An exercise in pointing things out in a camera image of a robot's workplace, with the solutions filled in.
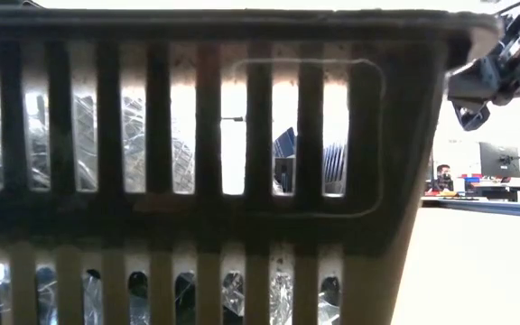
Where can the black aluminium table frame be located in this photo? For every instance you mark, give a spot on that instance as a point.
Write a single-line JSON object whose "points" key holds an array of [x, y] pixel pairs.
{"points": [[485, 207]]}

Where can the black office desk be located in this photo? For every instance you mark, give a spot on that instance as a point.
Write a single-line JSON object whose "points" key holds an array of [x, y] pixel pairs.
{"points": [[504, 190]]}

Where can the person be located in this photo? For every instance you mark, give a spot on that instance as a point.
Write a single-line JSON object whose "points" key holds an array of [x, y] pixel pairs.
{"points": [[442, 176]]}

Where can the blue storage bin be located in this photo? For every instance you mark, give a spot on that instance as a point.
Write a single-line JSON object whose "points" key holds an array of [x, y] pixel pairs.
{"points": [[471, 181]]}

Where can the black slotted plastic basket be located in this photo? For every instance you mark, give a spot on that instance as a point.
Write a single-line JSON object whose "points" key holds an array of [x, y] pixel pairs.
{"points": [[260, 216]]}

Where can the black computer monitor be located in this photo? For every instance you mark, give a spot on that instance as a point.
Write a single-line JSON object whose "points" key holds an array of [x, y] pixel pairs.
{"points": [[497, 158]]}

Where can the red storage bins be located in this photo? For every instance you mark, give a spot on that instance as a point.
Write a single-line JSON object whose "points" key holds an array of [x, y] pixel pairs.
{"points": [[488, 177]]}

